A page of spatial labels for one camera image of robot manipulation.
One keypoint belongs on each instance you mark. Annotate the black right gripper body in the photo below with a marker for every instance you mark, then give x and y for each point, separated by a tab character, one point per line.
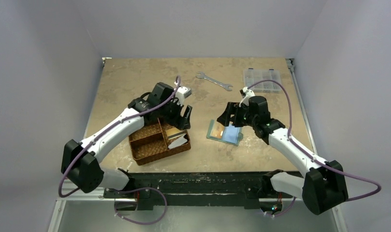
235	110

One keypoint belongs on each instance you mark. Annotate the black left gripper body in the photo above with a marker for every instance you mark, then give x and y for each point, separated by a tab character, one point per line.
170	112

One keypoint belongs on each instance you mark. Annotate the teal leather card holder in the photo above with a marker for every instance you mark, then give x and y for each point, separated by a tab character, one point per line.
231	135

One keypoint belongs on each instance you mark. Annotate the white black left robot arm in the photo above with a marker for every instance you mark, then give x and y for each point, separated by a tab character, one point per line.
81	160

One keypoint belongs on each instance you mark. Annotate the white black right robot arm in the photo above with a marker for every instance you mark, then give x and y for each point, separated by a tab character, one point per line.
321	186

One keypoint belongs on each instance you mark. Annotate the stack of cards in basket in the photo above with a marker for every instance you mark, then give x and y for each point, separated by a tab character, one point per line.
175	137

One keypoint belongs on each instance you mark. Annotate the brown woven divided basket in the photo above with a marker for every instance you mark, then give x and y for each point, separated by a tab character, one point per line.
149	143

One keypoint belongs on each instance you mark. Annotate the clear plastic organizer box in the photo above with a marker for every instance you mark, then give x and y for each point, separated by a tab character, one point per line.
252	76

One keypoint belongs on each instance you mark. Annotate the silver open-end wrench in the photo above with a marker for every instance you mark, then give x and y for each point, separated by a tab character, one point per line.
201	75

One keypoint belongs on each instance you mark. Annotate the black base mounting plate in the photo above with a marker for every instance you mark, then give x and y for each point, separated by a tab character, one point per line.
240	189

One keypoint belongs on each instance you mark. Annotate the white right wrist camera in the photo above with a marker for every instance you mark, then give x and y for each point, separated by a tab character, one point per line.
246	93

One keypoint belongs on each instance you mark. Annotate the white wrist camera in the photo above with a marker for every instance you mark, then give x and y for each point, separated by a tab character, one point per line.
246	93
182	93

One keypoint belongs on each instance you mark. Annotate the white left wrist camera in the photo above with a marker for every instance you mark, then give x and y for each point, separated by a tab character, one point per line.
182	93

